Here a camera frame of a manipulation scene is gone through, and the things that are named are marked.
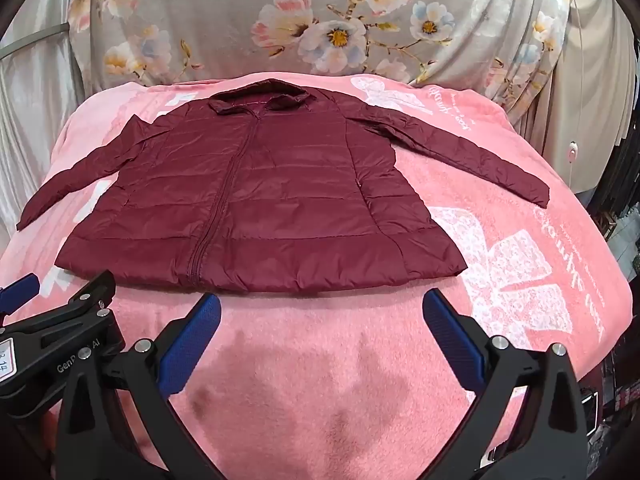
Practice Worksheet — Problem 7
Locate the grey metal bar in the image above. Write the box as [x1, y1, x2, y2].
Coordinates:
[0, 32, 68, 59]

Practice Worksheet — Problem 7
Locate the dark cluttered shelf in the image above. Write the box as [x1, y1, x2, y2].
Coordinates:
[582, 135, 640, 461]

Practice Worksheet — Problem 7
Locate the beige curtain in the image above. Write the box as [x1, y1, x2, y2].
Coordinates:
[550, 0, 637, 198]

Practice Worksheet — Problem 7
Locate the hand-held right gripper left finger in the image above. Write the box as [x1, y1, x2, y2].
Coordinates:
[52, 292, 222, 480]

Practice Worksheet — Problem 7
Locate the maroon puffer jacket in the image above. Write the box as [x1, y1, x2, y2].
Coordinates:
[16, 78, 551, 293]

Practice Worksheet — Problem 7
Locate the grey floral blanket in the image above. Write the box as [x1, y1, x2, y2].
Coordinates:
[65, 0, 576, 116]

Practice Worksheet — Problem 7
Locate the pink printed blanket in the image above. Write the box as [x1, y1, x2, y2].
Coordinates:
[0, 71, 621, 480]

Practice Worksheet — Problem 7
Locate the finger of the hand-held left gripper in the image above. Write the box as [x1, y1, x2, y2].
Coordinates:
[0, 273, 41, 317]
[0, 270, 126, 353]

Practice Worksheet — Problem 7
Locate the white satin curtain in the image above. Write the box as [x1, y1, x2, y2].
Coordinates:
[0, 0, 96, 256]

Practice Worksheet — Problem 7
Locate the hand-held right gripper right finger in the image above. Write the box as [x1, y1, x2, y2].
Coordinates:
[422, 289, 590, 480]

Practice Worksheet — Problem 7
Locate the white cable with pink switch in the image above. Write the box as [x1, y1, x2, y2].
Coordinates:
[567, 0, 582, 188]

